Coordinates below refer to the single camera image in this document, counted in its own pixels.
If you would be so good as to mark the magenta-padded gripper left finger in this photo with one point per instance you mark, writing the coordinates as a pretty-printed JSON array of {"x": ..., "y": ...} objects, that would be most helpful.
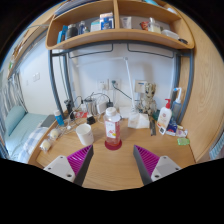
[{"x": 58, "y": 165}]

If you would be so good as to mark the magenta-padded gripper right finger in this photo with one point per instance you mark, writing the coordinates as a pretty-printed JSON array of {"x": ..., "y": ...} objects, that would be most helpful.
[{"x": 165, "y": 165}]

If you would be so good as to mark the clear bottle with pink label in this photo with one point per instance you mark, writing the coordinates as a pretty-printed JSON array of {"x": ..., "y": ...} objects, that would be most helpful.
[{"x": 112, "y": 128}]

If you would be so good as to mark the bagged bread roll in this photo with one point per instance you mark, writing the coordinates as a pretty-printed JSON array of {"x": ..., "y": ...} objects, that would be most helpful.
[
  {"x": 54, "y": 134},
  {"x": 45, "y": 146}
]

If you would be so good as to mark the small green packet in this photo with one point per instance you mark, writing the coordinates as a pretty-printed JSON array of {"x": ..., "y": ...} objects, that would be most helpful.
[{"x": 183, "y": 141}]

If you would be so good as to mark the small white thermometer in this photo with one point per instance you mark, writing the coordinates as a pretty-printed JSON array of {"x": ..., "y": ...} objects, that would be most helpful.
[{"x": 162, "y": 130}]

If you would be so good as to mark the white cup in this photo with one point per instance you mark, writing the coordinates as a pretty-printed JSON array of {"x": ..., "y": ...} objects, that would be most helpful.
[{"x": 85, "y": 135}]

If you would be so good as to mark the bed with checked sheet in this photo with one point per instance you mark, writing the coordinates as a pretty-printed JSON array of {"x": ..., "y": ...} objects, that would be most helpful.
[{"x": 26, "y": 136}]

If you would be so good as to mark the dark tablet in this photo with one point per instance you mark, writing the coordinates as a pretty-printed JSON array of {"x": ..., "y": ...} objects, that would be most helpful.
[{"x": 48, "y": 120}]

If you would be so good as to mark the blue tube white cap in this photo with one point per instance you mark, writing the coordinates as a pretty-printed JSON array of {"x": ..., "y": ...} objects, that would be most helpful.
[{"x": 59, "y": 118}]

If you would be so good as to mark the white pump bottle red nozzle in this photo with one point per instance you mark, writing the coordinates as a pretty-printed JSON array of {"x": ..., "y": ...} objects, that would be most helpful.
[{"x": 164, "y": 116}]

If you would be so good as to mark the white tissue pack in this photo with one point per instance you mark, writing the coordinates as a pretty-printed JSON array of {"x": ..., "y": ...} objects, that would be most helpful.
[{"x": 138, "y": 121}]

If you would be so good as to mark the flat round red coaster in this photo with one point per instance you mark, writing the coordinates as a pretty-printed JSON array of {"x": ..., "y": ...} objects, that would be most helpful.
[{"x": 113, "y": 147}]

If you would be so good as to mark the black charger block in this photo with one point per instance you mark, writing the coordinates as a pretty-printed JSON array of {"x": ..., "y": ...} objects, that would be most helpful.
[{"x": 91, "y": 120}]

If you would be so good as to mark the black electric shaver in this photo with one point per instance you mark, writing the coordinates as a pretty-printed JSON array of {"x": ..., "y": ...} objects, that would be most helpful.
[{"x": 69, "y": 107}]

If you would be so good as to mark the clear spray bottle white nozzle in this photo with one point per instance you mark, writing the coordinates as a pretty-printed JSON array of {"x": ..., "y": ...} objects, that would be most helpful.
[{"x": 176, "y": 106}]

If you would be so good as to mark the light green pillow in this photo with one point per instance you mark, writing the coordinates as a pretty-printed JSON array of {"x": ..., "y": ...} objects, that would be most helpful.
[{"x": 15, "y": 119}]

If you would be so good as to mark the tree creature figurine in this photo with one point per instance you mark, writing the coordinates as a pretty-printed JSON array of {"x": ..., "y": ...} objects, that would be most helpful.
[{"x": 148, "y": 98}]

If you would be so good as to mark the white desk lamp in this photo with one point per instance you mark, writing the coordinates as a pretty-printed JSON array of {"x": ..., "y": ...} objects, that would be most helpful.
[{"x": 130, "y": 80}]

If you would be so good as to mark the wooden shelf unit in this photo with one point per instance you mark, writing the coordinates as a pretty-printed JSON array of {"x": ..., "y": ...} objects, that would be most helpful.
[{"x": 116, "y": 35}]

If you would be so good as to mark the grey metal bed frame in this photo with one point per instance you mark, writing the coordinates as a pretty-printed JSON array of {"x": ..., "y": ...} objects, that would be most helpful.
[{"x": 55, "y": 83}]

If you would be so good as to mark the white wall box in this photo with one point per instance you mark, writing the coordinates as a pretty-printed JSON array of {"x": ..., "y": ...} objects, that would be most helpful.
[{"x": 140, "y": 86}]

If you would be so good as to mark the white wall socket with plug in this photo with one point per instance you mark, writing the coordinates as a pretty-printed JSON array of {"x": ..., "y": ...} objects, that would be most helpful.
[{"x": 115, "y": 84}]

